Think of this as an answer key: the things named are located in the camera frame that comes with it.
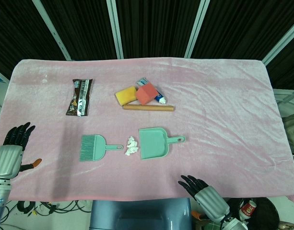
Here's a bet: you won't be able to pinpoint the wooden rolling pin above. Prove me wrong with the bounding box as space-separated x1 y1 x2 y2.
122 103 176 113

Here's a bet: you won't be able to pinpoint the yellow sponge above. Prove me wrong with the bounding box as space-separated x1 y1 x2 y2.
115 86 138 106

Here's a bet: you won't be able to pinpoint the pink velvet tablecloth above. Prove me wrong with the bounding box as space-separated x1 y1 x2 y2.
0 57 294 203

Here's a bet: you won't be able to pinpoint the blue-grey robot torso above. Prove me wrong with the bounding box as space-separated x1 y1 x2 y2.
90 198 193 230

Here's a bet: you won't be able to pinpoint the black floor cables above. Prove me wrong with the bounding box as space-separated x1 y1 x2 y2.
16 200 93 218

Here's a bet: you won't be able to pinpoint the black bag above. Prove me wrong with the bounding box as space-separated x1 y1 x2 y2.
229 197 281 230

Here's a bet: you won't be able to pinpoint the black and silver right hand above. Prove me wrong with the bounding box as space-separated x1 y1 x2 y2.
177 174 230 222

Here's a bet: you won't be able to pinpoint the black and silver left hand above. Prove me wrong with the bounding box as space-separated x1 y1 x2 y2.
0 122 43 179

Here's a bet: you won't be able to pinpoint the green hand brush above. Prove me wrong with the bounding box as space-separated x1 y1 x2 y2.
79 134 124 162

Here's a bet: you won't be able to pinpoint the brown snack wrapper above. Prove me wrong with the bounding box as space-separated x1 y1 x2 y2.
66 78 94 117

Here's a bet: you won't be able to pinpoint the red foam cube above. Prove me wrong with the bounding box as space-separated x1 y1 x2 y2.
135 82 160 106

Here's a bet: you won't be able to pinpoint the green plastic dustpan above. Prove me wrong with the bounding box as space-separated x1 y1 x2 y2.
138 127 186 161

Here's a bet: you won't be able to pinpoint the blue and white toothpaste tube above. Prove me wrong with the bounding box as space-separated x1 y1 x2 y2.
136 77 167 104

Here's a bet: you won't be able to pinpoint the olive green bag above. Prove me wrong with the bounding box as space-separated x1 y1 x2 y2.
282 111 294 155

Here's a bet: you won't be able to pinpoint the white partition post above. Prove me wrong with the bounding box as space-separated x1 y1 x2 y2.
33 0 71 61
261 18 294 66
184 0 211 58
106 0 124 59

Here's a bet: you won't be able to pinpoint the red paper cup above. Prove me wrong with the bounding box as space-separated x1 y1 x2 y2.
240 200 258 220

